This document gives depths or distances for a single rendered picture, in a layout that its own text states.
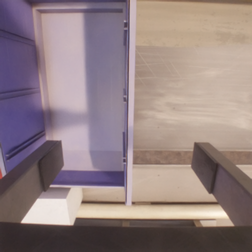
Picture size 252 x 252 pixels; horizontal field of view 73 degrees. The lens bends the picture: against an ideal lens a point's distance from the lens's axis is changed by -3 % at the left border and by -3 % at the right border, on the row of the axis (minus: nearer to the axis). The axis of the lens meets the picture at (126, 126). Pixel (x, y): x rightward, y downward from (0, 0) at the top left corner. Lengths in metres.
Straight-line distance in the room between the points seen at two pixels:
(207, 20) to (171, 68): 0.11
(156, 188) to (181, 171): 0.07
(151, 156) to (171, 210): 0.14
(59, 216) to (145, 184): 0.20
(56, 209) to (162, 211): 0.24
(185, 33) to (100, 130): 0.26
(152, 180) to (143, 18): 0.35
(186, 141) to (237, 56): 0.20
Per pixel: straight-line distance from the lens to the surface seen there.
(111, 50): 0.36
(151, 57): 0.37
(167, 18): 0.38
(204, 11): 0.41
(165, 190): 0.46
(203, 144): 0.17
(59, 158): 0.17
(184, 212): 0.48
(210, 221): 0.52
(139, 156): 0.42
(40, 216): 0.41
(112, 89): 0.36
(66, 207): 0.37
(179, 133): 0.40
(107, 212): 0.46
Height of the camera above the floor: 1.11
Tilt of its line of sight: 74 degrees down
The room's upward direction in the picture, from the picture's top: 179 degrees counter-clockwise
